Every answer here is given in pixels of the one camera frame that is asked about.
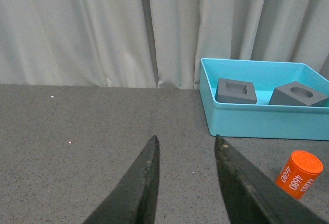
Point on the beige curtain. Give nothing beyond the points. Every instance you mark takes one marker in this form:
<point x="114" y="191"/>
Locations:
<point x="153" y="43"/>

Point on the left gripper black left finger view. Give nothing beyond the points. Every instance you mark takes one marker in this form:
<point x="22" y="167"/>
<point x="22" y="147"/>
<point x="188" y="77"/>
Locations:
<point x="134" y="199"/>

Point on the gray block with round hole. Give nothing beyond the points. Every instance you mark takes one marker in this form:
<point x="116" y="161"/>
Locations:
<point x="297" y="94"/>

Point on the gray block with square recess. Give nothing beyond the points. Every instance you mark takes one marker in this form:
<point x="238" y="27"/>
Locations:
<point x="236" y="92"/>

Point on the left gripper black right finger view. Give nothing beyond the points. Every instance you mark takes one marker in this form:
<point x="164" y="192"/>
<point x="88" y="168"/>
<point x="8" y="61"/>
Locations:
<point x="250" y="196"/>

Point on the light blue plastic box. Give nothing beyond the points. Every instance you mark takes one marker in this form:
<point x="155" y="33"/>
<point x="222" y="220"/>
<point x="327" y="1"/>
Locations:
<point x="262" y="120"/>

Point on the orange cylinder part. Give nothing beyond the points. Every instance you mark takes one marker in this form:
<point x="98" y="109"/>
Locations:
<point x="299" y="173"/>

